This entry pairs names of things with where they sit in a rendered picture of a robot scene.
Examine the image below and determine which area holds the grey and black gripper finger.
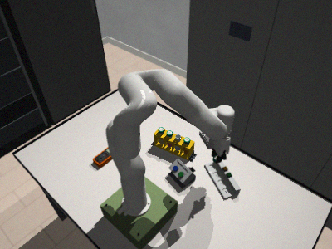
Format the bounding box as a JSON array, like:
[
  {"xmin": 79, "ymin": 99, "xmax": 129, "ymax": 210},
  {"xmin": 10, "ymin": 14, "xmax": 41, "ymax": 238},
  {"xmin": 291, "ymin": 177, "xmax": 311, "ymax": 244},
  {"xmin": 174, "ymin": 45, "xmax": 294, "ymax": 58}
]
[
  {"xmin": 211, "ymin": 149, "xmax": 217, "ymax": 157},
  {"xmin": 215, "ymin": 150, "xmax": 227, "ymax": 164}
]

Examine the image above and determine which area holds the orange handheld multimeter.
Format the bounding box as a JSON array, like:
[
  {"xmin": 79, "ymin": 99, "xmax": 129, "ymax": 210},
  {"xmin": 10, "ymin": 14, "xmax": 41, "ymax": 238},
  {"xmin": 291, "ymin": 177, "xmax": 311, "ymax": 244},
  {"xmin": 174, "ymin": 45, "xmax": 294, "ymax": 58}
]
[{"xmin": 93, "ymin": 148, "xmax": 112, "ymax": 168}]

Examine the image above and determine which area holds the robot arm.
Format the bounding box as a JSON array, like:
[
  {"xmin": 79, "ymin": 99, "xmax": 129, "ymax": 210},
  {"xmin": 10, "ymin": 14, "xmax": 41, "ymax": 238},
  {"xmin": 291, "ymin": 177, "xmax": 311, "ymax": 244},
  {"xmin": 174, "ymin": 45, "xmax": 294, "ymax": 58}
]
[{"xmin": 106, "ymin": 69, "xmax": 234, "ymax": 217}]

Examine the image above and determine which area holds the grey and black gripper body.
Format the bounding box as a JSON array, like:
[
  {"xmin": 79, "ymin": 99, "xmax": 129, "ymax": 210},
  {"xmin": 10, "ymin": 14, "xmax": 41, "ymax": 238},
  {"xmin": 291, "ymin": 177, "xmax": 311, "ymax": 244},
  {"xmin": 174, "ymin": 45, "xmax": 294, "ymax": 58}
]
[{"xmin": 213, "ymin": 139, "xmax": 230, "ymax": 156}]

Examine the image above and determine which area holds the grey button housing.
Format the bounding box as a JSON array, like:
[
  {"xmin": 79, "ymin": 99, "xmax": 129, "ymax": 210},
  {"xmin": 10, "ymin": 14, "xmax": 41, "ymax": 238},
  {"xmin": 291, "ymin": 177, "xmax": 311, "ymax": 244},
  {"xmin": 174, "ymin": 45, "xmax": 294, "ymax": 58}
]
[{"xmin": 168, "ymin": 159, "xmax": 196, "ymax": 188}]

